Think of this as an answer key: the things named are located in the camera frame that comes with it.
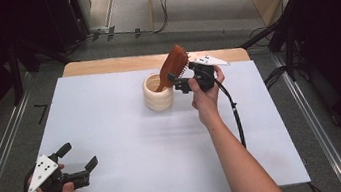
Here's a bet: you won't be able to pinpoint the cream ringed holder cup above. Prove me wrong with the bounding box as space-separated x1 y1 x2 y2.
140 71 177 115

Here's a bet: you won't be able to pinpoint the person's right hand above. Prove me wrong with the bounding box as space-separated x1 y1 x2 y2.
186 63 233 131

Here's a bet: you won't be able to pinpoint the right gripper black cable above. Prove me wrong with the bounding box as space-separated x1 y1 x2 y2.
214 75 249 153

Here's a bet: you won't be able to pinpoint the black metal stand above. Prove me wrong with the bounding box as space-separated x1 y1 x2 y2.
236 14 304 90
3 31 76 107

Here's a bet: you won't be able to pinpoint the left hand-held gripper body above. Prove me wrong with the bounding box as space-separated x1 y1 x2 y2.
23 147 93 192

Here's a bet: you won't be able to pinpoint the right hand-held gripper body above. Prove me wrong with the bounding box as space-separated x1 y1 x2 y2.
185 51 235 95

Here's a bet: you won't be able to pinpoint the black cabinet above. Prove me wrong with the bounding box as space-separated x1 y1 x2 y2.
42 0 99 57

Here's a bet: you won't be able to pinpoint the black hanging cable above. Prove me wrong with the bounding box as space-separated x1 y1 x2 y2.
147 0 174 35

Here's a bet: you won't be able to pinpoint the wooden hairbrush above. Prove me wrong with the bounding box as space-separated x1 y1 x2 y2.
150 42 195 94

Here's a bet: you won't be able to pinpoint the black floor cables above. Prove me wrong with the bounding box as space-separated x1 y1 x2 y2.
261 64 293 92

